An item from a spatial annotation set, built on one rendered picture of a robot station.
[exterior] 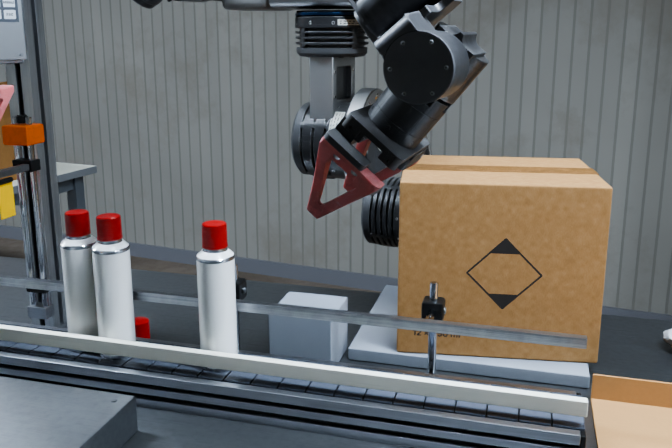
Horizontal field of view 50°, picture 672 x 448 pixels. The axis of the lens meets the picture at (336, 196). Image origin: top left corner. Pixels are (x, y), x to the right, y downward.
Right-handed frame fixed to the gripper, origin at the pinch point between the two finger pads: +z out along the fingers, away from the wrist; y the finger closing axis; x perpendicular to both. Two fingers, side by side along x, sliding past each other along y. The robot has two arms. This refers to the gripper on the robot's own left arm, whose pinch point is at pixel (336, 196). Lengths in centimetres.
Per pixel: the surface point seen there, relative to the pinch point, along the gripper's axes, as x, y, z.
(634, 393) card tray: 45, -33, 6
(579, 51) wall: 4, -275, -7
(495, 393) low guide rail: 28.1, -14.5, 11.2
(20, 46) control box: -56, -23, 28
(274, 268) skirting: -38, -274, 183
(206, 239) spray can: -11.4, -13.3, 23.5
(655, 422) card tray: 48, -29, 6
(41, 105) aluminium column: -50, -26, 36
